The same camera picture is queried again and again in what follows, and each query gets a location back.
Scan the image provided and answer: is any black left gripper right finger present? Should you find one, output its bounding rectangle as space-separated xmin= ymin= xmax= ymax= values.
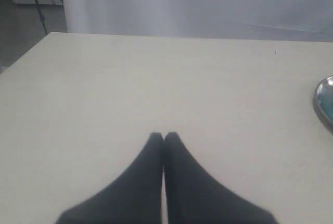
xmin=164 ymin=132 xmax=277 ymax=223

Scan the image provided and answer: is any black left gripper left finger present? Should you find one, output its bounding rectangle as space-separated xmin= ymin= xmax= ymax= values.
xmin=57 ymin=133 xmax=163 ymax=223

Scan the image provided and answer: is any round steel plate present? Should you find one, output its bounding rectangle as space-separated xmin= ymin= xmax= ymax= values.
xmin=313 ymin=76 xmax=332 ymax=134

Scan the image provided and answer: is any white backdrop curtain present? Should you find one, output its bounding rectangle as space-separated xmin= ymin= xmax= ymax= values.
xmin=63 ymin=0 xmax=332 ymax=42

